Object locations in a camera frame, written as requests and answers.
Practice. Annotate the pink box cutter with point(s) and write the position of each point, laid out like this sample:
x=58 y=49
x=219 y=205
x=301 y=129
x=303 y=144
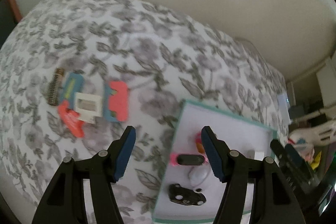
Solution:
x=119 y=100

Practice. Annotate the colourful clutter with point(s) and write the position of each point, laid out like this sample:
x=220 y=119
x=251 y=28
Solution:
x=305 y=148

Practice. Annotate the grey floral blanket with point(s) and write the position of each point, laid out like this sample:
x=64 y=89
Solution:
x=131 y=56

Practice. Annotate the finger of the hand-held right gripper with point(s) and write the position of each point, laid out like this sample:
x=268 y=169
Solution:
x=293 y=154
x=278 y=149

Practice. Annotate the white plastic rack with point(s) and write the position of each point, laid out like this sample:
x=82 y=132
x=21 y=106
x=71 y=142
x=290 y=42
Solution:
x=317 y=132

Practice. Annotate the beige patterned box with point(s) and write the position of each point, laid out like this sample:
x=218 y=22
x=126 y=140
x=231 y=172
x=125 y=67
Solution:
x=55 y=87

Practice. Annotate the coral box cutter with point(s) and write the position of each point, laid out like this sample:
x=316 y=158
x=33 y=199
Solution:
x=72 y=121

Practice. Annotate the white box with teal rim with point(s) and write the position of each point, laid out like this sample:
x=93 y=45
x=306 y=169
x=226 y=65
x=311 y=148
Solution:
x=231 y=124

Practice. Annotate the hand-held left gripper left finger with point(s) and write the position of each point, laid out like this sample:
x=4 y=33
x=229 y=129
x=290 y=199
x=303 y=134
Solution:
x=126 y=155

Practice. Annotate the white plastic frame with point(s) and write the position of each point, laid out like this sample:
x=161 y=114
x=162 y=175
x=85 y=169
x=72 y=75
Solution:
x=88 y=106

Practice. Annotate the black oval object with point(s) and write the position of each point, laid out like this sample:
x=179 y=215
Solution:
x=190 y=160

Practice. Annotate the pink toy dog figure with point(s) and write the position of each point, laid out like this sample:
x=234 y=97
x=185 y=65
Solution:
x=199 y=145

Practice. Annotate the blue and yellow box cutter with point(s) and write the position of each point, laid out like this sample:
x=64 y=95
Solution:
x=72 y=85

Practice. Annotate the red furniture edge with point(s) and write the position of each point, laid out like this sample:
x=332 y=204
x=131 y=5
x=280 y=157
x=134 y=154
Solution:
x=14 y=3

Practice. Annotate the white wall socket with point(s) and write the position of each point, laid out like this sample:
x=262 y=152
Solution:
x=283 y=103

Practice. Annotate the black toy car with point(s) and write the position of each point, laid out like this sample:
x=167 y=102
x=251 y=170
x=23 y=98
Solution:
x=185 y=195

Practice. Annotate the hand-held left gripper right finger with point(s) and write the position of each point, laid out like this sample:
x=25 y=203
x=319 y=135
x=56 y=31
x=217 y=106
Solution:
x=212 y=155

